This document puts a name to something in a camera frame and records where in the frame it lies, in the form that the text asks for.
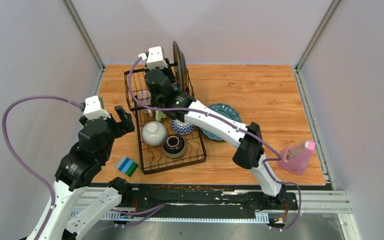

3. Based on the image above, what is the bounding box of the blue green striped sponge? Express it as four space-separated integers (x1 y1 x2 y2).
115 156 139 177

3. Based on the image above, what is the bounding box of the black wire dish rack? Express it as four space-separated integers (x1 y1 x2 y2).
124 64 207 175

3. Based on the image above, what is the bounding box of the purple cable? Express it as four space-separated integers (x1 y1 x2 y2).
127 56 302 232
1 95 166 240

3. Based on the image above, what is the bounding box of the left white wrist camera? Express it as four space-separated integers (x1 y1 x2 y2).
79 95 111 121

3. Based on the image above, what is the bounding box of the dark brown speckled bowl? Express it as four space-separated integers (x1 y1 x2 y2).
162 134 187 159

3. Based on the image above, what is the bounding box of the black rimmed white plate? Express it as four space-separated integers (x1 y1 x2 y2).
172 41 190 94

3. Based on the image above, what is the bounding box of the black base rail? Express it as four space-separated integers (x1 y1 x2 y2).
51 182 352 229

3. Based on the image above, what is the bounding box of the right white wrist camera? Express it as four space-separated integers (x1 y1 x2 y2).
138 46 169 70

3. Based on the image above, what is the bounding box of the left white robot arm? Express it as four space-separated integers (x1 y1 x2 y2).
26 106 135 240

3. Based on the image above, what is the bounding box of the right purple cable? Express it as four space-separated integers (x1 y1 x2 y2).
127 56 302 232

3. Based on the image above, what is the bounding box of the pink box with mirror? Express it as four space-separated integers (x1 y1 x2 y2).
277 140 316 176

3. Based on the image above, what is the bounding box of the dark teal scalloped plate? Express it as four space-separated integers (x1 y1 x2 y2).
201 103 242 142

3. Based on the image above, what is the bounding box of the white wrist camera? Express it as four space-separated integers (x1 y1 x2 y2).
138 46 169 70
79 95 111 121

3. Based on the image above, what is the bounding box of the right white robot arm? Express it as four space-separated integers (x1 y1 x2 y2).
144 64 286 209

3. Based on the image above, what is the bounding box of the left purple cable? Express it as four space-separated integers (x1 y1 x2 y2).
1 95 166 240

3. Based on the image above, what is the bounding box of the pink ceramic mug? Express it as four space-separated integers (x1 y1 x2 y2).
136 89 154 117

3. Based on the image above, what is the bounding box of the white black bowl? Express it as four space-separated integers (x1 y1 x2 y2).
171 119 195 135

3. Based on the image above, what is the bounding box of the white ribbed bowl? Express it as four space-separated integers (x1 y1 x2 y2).
141 121 168 147

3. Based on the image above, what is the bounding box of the light green mug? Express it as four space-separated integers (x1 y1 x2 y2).
155 110 167 122

